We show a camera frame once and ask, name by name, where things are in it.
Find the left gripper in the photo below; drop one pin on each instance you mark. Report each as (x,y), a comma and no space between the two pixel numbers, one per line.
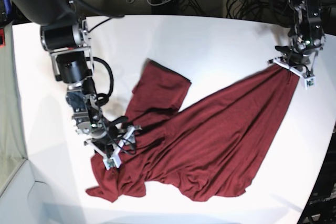
(301,64)

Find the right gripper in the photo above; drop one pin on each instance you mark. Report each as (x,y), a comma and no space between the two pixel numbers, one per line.
(109,141)

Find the dark red t-shirt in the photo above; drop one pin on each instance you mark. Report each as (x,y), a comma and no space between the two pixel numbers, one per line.
(214,147)

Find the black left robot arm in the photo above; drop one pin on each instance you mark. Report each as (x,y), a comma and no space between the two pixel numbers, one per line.
(307,39)

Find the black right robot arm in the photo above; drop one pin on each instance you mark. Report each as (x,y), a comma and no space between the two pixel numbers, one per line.
(65,36)

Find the green cloth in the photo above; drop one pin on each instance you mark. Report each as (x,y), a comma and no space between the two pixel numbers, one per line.
(13,149)

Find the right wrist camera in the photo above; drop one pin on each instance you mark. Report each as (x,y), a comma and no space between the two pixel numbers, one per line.
(112,162)

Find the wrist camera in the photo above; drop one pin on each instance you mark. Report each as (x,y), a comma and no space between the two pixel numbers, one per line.
(112,162)
(309,81)

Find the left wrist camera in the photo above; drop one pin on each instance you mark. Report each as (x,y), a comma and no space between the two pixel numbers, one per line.
(309,81)

